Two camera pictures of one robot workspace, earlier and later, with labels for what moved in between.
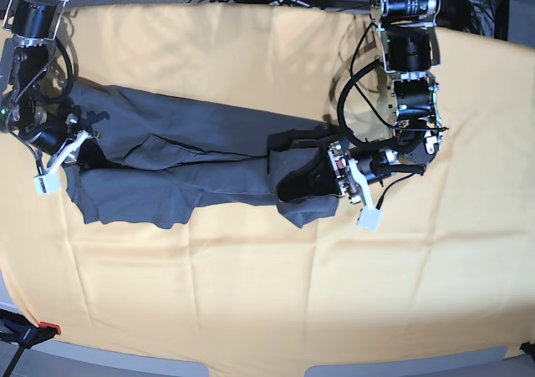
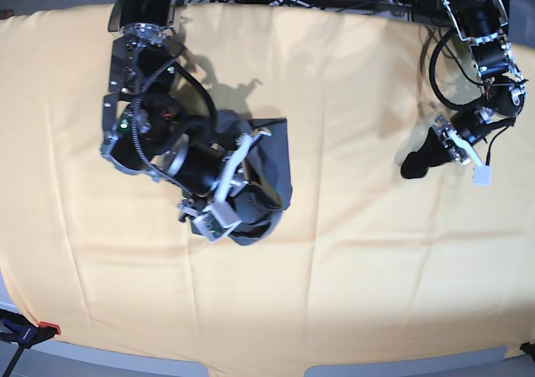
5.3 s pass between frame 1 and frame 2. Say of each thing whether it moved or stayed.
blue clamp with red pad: stayed
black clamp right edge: stayed
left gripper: moved
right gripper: moved
